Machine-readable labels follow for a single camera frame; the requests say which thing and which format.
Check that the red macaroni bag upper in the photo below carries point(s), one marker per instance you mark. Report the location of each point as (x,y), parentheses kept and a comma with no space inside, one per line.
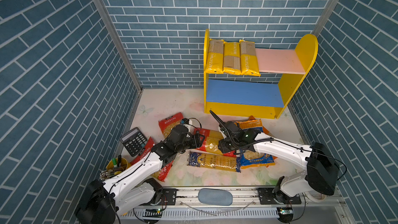
(170,122)

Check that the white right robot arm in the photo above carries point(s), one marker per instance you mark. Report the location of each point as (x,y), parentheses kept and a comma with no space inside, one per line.
(318,170)

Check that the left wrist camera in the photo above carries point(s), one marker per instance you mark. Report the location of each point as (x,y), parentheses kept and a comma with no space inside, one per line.
(188,123)

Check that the blue clear spaghetti bag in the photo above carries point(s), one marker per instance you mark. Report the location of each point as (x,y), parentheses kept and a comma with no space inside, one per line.
(212,161)

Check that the grey blue oval pad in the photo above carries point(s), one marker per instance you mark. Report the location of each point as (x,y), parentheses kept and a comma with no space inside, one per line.
(215,197)

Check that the yellow shelf with coloured boards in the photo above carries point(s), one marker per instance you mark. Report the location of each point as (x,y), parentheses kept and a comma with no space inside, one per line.
(283,71)

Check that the blue orecchiette pasta bag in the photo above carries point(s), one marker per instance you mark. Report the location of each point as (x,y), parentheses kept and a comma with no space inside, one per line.
(251,159)

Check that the red yellow spaghetti bag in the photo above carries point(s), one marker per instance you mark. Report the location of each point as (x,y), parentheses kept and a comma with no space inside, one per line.
(211,142)

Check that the yellow pen cup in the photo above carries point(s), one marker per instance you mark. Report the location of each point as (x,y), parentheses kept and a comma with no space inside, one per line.
(115,167)

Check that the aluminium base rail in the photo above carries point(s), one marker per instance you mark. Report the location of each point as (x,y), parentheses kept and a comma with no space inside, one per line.
(184,204)

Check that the black calculator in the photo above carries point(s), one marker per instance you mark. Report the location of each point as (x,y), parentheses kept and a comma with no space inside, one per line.
(134,141)

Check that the clear tape roll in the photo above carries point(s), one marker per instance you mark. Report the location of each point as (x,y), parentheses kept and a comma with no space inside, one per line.
(317,198)

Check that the orange pasta bag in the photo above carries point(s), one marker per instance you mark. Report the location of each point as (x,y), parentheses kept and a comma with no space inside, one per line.
(253,123)

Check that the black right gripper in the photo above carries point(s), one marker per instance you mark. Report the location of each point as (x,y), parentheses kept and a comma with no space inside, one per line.
(222,146)

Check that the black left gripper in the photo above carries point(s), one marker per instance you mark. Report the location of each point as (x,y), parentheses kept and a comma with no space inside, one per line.
(196,141)

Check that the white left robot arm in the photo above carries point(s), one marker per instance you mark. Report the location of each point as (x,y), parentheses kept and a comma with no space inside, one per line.
(103,202)

